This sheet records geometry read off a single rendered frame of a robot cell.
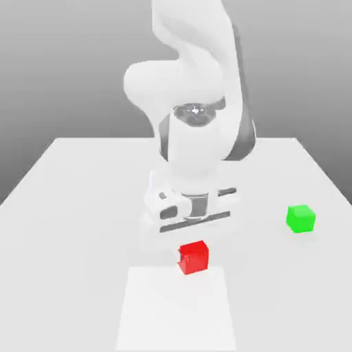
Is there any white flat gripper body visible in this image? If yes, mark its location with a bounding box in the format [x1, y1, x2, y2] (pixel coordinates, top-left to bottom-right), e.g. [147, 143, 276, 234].
[139, 207, 241, 253]

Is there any small red cube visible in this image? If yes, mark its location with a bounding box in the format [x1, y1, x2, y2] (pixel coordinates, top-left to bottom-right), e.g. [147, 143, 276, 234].
[177, 240, 209, 276]

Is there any small green cube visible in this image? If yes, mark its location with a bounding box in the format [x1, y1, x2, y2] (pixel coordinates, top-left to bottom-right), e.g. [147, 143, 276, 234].
[285, 204, 316, 234]

